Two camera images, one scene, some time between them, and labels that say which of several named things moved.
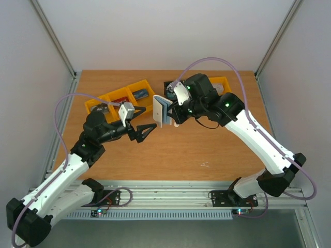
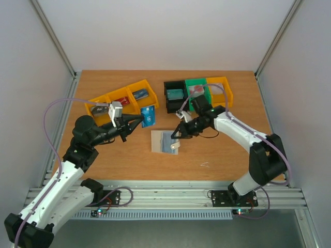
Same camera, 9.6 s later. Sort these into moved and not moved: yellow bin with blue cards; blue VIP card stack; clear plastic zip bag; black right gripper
Moved: black right gripper; clear plastic zip bag
Not moved: blue VIP card stack; yellow bin with blue cards
